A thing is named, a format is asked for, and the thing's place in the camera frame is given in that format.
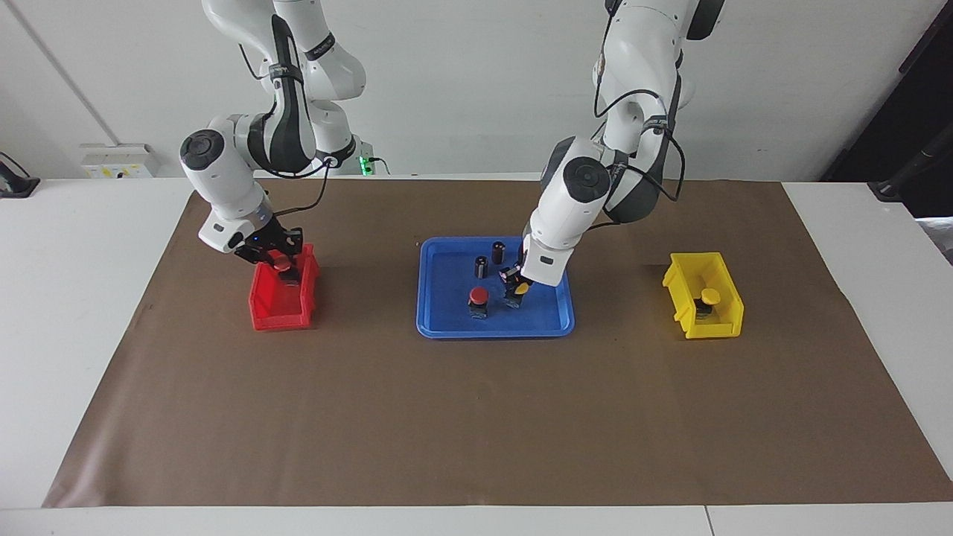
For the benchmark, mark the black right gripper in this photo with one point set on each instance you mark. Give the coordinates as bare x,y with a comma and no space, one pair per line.
269,240

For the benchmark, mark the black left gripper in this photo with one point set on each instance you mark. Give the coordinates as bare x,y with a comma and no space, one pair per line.
514,272

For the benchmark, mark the red push button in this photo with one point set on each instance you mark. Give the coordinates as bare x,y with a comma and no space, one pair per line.
281,262
479,296

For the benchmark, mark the yellow push button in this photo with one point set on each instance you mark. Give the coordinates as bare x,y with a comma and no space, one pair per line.
523,287
711,296

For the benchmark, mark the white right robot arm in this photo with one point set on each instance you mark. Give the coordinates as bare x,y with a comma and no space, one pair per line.
223,171

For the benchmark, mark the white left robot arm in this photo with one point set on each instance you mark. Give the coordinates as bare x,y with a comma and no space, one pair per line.
581,201

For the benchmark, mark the blue plastic tray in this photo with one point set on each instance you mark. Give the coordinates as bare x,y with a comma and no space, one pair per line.
447,313

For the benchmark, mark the black cylindrical capacitor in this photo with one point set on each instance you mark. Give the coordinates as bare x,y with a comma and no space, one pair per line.
499,251
482,266

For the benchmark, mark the red plastic bin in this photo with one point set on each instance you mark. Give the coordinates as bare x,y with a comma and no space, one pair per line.
275,309

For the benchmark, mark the brown paper table mat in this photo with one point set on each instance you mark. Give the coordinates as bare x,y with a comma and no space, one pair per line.
476,417

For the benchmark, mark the yellow plastic bin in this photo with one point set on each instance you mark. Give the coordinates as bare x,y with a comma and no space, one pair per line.
726,313

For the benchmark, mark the black stand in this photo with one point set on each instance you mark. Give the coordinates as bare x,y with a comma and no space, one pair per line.
916,167

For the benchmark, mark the white wall socket box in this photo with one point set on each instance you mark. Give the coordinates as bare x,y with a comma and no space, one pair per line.
119,160

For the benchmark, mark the black clamp mount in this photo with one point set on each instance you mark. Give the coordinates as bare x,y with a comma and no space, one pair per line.
15,186

